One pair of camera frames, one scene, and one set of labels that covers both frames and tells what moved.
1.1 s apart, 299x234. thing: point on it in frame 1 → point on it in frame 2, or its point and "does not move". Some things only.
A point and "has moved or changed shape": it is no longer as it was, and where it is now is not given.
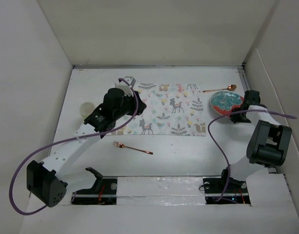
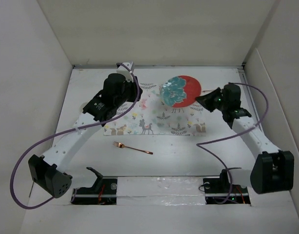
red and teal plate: (224, 103) has moved or changed shape
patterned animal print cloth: (172, 109) does not move
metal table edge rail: (159, 67) does not move
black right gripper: (235, 119) → (205, 100)
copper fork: (121, 145) does not move
